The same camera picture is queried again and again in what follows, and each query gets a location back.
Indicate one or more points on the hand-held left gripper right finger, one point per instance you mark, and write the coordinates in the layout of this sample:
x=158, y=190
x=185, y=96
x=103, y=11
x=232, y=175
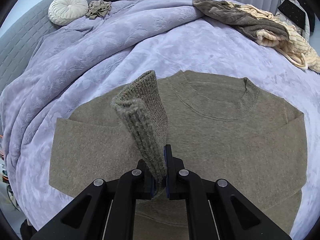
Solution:
x=167, y=155

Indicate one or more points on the lavender plush blanket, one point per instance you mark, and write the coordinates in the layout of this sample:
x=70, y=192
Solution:
x=175, y=42

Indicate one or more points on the black and white pillow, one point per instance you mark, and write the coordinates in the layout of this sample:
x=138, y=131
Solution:
x=292, y=11

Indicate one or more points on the olive knit sweater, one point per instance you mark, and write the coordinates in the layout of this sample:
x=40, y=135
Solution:
x=225, y=142

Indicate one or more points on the grey quilted headboard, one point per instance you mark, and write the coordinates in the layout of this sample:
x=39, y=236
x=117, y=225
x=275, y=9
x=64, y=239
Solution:
x=22, y=35

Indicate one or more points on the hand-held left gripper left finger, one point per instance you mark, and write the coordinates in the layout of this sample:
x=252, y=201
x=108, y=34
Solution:
x=148, y=185

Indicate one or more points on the cream striped fleece garment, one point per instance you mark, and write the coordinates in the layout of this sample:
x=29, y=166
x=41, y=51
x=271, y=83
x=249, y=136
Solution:
x=297, y=45

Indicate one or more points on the small tan crumpled cloth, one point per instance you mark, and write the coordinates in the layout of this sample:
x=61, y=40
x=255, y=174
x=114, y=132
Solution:
x=98, y=8

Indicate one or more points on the round white pleated cushion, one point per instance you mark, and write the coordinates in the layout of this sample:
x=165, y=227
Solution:
x=68, y=8

